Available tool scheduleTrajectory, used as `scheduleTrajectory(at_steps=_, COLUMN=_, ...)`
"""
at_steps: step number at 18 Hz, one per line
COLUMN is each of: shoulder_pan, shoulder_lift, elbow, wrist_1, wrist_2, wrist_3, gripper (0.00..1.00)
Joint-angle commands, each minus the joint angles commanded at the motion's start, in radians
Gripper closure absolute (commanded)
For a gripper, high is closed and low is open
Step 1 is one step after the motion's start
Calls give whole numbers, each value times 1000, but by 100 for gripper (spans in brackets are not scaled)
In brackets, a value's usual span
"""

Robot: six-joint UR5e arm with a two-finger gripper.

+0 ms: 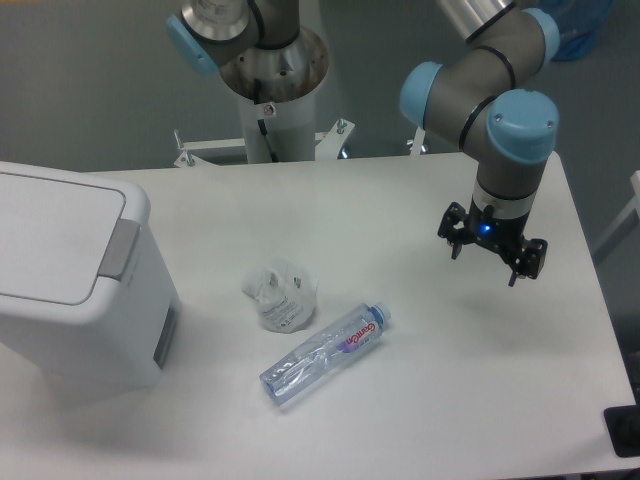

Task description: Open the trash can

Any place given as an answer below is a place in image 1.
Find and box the clear plastic water bottle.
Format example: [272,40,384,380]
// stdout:
[259,302,391,406]

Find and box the black device at table edge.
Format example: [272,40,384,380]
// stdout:
[603,405,639,458]

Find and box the blue plastic bag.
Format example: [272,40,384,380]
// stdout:
[529,0,614,62]

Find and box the white trash can lid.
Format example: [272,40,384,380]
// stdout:
[1,162,150,305]

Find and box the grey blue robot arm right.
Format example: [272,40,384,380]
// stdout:
[399,1,560,276]

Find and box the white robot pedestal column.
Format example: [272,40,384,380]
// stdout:
[220,27,329,137]

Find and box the white frame at right edge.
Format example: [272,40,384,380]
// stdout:
[591,170,639,266]

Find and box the white pedestal base frame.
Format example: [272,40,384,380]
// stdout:
[172,118,431,169]

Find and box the black cable on pedestal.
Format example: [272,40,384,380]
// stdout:
[253,79,279,164]

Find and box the white trash can body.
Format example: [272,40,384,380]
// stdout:
[0,160,184,390]

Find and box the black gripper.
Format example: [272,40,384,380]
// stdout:
[437,200,548,287]

